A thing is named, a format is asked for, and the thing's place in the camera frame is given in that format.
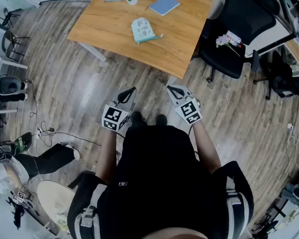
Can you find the blue notebook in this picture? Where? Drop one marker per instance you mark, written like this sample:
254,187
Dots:
164,5

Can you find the person's black right shoe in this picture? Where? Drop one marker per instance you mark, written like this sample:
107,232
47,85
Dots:
161,120

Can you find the person's black clothing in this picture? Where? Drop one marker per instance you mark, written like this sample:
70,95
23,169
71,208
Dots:
159,170

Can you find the round beige table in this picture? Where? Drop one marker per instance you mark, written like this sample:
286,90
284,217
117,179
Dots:
54,200

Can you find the person's black shoe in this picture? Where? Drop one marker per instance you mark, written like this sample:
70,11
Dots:
161,120
137,118

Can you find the black metal chair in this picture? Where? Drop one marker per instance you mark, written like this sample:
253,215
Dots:
7,16
11,43

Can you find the person's left forearm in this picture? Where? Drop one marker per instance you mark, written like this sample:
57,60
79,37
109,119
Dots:
105,155

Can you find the light teal pencil pouch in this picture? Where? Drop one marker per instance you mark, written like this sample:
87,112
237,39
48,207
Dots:
142,30

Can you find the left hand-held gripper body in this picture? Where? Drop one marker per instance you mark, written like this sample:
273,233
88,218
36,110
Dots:
112,117

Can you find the white side table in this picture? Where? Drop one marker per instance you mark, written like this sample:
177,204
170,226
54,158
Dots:
5,62

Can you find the black swivel office chair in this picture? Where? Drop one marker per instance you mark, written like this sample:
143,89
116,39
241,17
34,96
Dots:
284,81

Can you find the white pink packet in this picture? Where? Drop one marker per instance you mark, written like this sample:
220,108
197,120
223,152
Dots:
233,37

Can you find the white power strip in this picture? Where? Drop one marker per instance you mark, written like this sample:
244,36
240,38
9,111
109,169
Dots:
39,133

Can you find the person's black left shoe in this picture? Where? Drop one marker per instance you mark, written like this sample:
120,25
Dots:
137,118

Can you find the black mesh office chair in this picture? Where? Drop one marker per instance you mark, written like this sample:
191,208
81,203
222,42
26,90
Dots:
244,16

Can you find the person's right forearm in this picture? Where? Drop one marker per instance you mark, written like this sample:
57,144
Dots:
206,148

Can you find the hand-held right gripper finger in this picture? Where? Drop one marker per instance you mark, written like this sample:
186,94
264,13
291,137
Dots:
173,99
185,92

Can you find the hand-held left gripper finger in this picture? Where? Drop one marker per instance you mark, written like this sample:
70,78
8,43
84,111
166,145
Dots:
132,99
117,96

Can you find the artificial purple flower stem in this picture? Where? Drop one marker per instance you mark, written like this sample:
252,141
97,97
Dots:
221,41

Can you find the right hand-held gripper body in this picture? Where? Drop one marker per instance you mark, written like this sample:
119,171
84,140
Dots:
189,112

